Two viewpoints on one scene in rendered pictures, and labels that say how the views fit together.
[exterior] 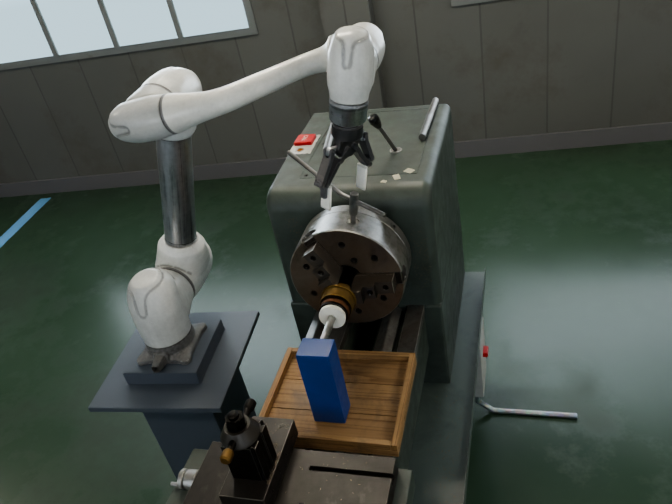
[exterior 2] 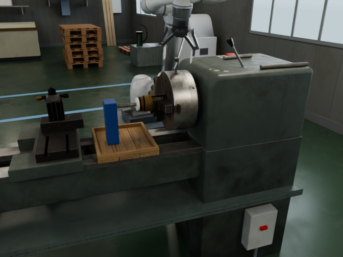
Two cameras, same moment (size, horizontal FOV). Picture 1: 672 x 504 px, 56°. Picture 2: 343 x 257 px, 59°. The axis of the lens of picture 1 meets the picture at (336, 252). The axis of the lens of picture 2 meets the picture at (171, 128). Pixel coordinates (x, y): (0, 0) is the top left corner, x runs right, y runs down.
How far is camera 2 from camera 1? 1.39 m
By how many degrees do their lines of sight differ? 45
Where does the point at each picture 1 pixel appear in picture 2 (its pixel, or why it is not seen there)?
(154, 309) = (133, 87)
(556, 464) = not seen: outside the picture
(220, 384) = not seen: hidden behind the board
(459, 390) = (201, 208)
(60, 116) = not seen: hidden behind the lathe
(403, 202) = (205, 80)
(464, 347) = (233, 201)
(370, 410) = (119, 149)
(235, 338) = (160, 124)
